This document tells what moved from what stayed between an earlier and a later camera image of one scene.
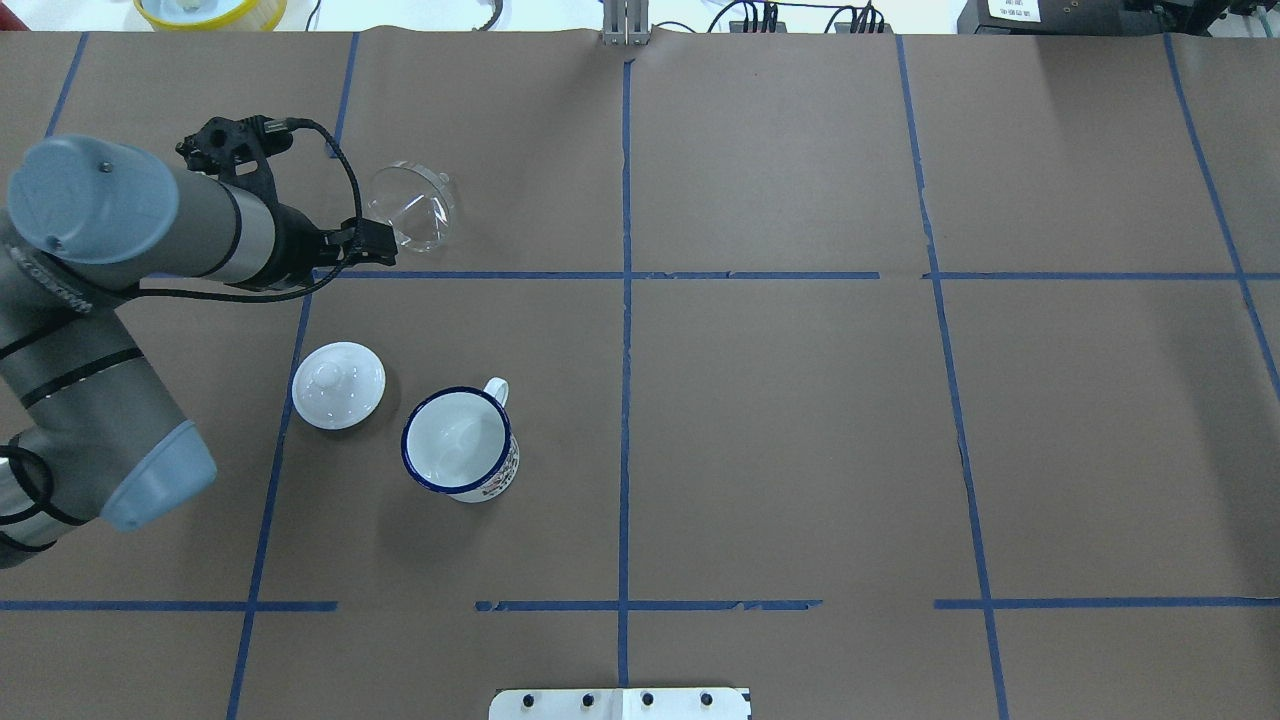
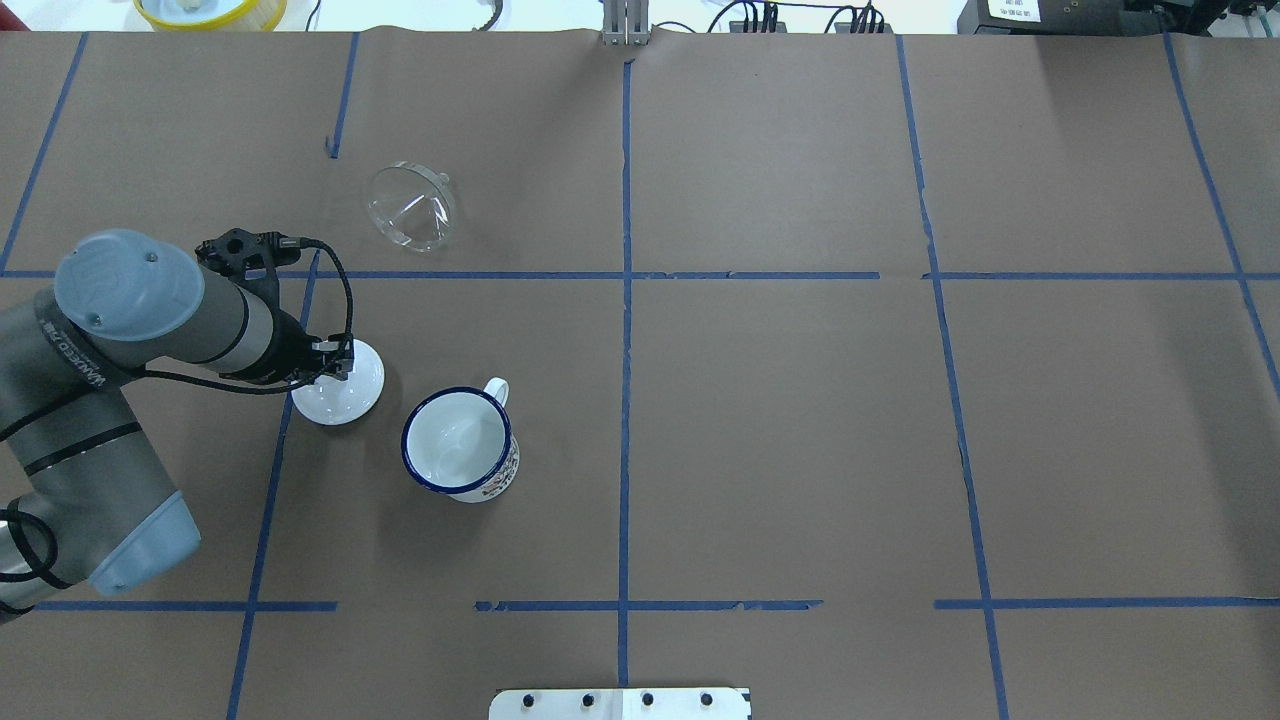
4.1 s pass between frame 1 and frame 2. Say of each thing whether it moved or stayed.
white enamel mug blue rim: stayed
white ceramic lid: stayed
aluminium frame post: stayed
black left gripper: moved
